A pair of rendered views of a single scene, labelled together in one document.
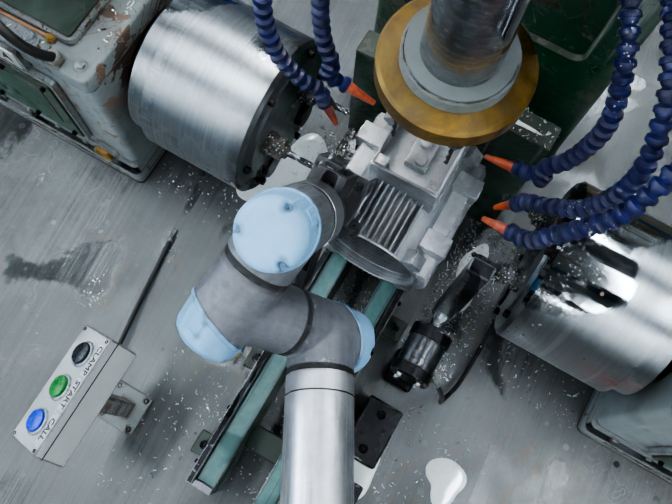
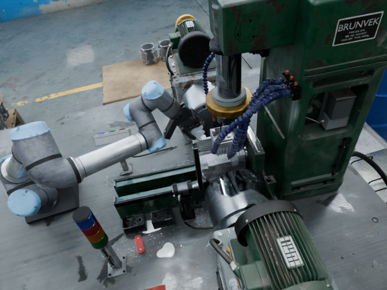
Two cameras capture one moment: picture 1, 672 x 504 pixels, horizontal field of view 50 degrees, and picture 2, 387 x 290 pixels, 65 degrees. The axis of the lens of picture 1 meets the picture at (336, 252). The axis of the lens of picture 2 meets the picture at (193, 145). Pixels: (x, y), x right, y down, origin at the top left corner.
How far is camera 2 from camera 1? 0.86 m
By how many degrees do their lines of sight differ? 39
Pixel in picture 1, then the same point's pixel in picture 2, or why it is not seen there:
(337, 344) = (149, 134)
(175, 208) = (182, 142)
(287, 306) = (145, 115)
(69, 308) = not seen: hidden behind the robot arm
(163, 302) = (158, 157)
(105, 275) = not seen: hidden behind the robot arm
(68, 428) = (103, 138)
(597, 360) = (214, 213)
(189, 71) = (194, 92)
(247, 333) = (133, 112)
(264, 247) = (145, 88)
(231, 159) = not seen: hidden behind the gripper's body
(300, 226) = (153, 87)
